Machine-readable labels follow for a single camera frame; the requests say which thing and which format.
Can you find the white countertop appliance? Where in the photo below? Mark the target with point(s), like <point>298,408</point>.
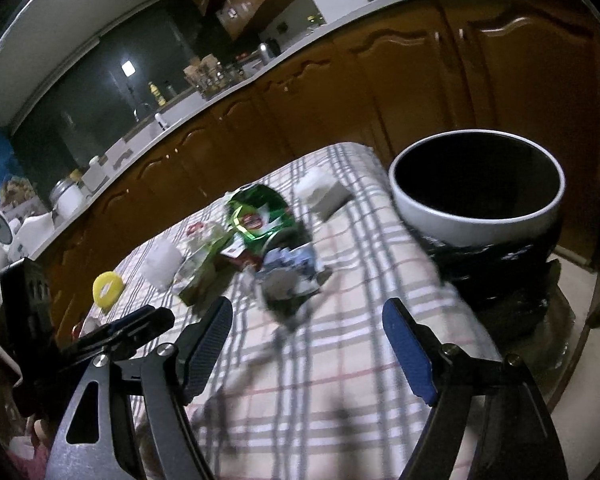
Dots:
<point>27,235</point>

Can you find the white kitchen countertop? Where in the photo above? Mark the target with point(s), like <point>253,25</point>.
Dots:
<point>190,110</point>

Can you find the white round bin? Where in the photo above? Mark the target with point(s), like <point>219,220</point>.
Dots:
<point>430,210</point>

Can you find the green plastic bottle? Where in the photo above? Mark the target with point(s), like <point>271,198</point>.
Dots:
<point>260,215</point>

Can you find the blue and white wrapper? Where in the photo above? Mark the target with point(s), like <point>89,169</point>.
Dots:
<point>287,275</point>

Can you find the blue wall poster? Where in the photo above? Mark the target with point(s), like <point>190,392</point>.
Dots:
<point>0,170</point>

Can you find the plaid blanket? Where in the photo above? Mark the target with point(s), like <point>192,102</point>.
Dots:
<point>330,400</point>

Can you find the black plastic bag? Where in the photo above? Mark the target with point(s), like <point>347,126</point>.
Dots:
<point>495,280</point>

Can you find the small red and white carton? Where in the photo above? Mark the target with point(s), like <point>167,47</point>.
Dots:
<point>240,257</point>

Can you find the glass storage jar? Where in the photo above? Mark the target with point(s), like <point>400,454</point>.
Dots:
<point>66,195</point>

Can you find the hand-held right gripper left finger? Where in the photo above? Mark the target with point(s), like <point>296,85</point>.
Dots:
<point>207,355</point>

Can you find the wooden base cabinets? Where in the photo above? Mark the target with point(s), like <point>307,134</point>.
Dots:
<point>380,85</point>

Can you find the yellow bottle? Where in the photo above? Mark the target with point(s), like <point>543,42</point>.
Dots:
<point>156,94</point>

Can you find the kitchen faucet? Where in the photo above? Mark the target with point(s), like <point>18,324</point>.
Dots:
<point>141,110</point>

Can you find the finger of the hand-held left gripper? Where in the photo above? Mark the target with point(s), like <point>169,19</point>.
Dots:
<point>130,322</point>

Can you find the dark kitchen window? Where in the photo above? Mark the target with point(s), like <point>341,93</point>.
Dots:
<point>95,95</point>

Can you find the metal kettle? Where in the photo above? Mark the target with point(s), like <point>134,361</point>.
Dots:
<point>267,52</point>

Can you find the white canister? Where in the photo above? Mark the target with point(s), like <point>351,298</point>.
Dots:
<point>94,170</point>

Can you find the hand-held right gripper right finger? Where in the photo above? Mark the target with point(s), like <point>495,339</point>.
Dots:
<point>410,355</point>

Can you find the white crumpled paper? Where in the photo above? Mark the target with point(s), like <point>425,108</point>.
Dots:
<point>161,260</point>
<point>311,185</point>

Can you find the spice jar rack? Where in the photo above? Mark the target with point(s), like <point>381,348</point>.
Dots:
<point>212,74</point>

